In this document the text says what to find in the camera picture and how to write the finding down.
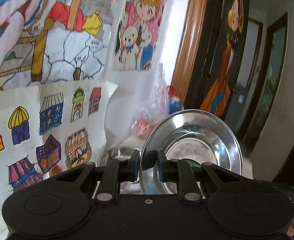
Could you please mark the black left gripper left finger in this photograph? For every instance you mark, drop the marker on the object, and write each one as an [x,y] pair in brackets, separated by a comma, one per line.
[110,177]

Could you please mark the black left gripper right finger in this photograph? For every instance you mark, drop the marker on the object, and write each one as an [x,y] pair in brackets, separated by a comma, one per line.
[179,172]

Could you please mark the white blue water bottle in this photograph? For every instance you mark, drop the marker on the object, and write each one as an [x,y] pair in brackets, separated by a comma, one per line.
[175,103]

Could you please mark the clear plastic bag red item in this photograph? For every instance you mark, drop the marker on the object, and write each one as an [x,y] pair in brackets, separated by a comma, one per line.
[154,109]

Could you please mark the colourful houses drawing paper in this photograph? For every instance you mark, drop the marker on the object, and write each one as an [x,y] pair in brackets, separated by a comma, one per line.
[49,129]

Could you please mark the wooden framed painting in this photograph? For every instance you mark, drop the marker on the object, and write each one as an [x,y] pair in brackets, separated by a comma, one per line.
[210,54]

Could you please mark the girl with teddy drawing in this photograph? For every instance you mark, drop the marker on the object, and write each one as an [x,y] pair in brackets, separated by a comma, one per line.
[137,34]

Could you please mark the large crayon drawing poster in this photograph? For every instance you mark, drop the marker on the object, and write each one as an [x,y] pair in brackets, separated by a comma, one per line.
[43,41]

